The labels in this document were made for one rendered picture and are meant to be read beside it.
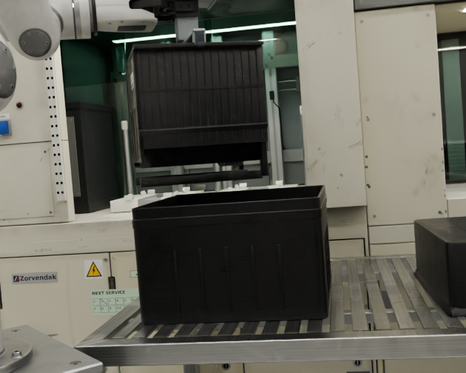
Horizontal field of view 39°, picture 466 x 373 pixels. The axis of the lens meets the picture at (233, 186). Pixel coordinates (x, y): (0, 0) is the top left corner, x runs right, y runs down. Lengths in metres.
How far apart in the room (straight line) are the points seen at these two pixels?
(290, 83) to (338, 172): 1.00
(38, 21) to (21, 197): 0.68
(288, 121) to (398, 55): 0.95
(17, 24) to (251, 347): 0.57
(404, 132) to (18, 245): 0.92
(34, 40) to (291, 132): 1.45
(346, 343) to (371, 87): 0.72
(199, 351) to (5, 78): 0.42
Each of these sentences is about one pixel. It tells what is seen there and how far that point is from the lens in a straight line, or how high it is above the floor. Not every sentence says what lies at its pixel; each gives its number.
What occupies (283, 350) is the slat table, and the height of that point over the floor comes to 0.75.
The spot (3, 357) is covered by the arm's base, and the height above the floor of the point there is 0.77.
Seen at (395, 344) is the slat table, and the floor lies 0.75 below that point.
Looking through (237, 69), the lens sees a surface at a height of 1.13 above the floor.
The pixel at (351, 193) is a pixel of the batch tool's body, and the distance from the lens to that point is 1.40.
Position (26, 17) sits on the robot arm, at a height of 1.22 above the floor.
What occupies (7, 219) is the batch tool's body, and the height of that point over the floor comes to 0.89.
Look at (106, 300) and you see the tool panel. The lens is 1.58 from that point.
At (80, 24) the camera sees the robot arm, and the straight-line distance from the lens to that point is 1.11.
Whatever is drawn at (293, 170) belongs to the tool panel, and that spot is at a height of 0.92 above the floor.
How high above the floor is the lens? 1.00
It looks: 3 degrees down
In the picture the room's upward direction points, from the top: 4 degrees counter-clockwise
